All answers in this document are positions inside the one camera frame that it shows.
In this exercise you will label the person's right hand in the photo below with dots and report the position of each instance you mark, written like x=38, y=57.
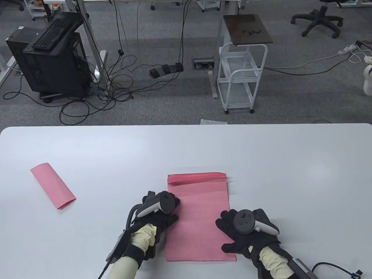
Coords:
x=247, y=244

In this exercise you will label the person's left hand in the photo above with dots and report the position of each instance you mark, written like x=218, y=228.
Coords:
x=162, y=219

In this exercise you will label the black white controller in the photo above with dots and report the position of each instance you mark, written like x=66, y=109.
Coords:
x=244, y=221
x=167, y=203

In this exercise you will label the pink paper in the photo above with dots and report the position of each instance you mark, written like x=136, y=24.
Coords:
x=53, y=186
x=200, y=221

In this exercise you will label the person's left forearm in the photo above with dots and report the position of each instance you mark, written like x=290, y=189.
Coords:
x=125, y=267

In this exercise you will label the clear plastic bag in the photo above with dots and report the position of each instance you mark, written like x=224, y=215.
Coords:
x=213, y=122

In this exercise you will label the white rolling cart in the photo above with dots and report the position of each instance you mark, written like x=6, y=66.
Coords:
x=235, y=97

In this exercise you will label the grey desk leg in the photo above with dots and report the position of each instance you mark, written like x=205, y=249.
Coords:
x=212, y=84

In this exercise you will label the black foot pedal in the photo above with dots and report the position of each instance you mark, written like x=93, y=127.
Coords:
x=165, y=69

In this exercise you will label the metal floor socket box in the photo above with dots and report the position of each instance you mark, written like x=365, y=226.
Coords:
x=203, y=64

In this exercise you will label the white desk leg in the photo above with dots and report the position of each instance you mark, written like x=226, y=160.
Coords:
x=98, y=69

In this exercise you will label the black wheeled dolly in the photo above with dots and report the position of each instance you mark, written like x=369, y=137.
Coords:
x=48, y=97

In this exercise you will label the black computer tower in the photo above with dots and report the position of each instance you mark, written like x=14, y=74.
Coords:
x=58, y=72

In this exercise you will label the dark brown board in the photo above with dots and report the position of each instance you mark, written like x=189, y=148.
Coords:
x=247, y=29

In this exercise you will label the black office chair base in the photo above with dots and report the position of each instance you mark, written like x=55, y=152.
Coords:
x=319, y=17
x=152, y=6

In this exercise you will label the black keyboard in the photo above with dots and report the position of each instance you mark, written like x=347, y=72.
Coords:
x=52, y=33

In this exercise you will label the white desk foot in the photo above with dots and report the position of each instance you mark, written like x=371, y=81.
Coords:
x=5, y=69

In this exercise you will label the white power strip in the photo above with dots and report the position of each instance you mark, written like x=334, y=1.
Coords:
x=347, y=49

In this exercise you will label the white storage cart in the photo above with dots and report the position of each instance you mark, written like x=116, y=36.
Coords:
x=209, y=4
x=36, y=8

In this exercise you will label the white power adapter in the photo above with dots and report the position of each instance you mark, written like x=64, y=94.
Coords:
x=368, y=59

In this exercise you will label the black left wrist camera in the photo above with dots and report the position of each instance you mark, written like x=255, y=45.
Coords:
x=154, y=247

